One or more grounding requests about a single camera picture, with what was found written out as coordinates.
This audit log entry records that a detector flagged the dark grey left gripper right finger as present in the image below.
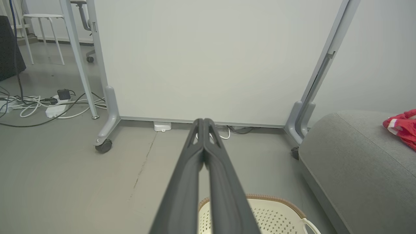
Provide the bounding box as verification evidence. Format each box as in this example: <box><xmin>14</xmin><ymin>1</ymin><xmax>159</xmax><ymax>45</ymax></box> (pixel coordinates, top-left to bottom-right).
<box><xmin>204</xmin><ymin>118</ymin><xmax>261</xmax><ymax>234</ymax></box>

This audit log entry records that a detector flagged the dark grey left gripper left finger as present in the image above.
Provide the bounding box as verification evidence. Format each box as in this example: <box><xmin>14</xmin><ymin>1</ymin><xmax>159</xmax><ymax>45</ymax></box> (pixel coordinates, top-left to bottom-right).
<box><xmin>149</xmin><ymin>118</ymin><xmax>204</xmax><ymax>234</ymax></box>

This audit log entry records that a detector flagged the red and white garment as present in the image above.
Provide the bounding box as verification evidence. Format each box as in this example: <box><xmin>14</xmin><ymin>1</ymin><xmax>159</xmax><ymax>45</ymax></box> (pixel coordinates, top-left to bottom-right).
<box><xmin>383</xmin><ymin>109</ymin><xmax>416</xmax><ymax>151</ymax></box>

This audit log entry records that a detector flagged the cream laundry basket brown rim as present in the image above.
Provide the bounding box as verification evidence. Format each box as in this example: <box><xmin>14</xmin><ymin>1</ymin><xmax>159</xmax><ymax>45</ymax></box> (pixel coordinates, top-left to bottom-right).
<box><xmin>198</xmin><ymin>194</ymin><xmax>322</xmax><ymax>234</ymax></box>

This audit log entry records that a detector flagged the grey fabric sofa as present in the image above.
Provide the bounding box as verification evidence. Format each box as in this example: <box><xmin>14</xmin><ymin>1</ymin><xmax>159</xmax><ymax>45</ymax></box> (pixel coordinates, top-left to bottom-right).
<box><xmin>298</xmin><ymin>110</ymin><xmax>416</xmax><ymax>234</ymax></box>

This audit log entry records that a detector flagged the light grey slanted metal leg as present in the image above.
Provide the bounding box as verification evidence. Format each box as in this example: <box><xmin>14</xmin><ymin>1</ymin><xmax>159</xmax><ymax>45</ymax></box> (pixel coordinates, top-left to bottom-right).
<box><xmin>59</xmin><ymin>0</ymin><xmax>100</xmax><ymax>119</ymax></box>

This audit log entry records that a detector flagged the grey office chair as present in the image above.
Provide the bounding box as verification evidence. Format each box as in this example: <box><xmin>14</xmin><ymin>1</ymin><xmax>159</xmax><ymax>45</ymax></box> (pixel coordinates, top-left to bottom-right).
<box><xmin>70</xmin><ymin>0</ymin><xmax>97</xmax><ymax>63</ymax></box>

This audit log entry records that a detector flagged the black fabric-covered object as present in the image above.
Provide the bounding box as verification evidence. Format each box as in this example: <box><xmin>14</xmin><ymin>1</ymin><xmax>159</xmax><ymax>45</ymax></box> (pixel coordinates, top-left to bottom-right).
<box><xmin>0</xmin><ymin>16</ymin><xmax>27</xmax><ymax>82</ymax></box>

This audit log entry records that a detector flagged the white round stool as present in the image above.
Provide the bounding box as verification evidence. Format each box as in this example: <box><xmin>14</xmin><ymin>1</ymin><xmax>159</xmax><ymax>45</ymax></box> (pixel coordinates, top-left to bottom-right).
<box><xmin>23</xmin><ymin>14</ymin><xmax>65</xmax><ymax>65</ymax></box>

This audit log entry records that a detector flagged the white cable loop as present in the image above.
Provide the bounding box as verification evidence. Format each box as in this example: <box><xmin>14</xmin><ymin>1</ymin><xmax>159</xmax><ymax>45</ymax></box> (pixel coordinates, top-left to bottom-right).
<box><xmin>195</xmin><ymin>125</ymin><xmax>231</xmax><ymax>140</ymax></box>

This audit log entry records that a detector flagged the dark grey cable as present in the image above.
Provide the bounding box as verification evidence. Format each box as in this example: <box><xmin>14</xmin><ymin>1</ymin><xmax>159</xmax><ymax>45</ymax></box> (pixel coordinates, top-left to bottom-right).
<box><xmin>227</xmin><ymin>126</ymin><xmax>254</xmax><ymax>135</ymax></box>

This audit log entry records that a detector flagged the white power strip with cables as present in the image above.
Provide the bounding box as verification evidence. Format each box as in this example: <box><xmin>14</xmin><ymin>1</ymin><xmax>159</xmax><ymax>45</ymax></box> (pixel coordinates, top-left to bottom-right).
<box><xmin>0</xmin><ymin>84</ymin><xmax>106</xmax><ymax>127</ymax></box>

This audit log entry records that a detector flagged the white cable bundle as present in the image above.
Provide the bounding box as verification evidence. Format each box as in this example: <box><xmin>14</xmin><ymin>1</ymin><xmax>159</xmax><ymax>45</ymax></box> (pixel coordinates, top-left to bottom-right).
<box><xmin>0</xmin><ymin>95</ymin><xmax>107</xmax><ymax>119</ymax></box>

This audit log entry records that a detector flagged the dark blue hanging cable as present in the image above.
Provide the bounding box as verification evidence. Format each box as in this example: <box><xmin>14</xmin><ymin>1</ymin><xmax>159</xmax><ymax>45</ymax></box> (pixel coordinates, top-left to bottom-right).
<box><xmin>9</xmin><ymin>0</ymin><xmax>25</xmax><ymax>102</ymax></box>

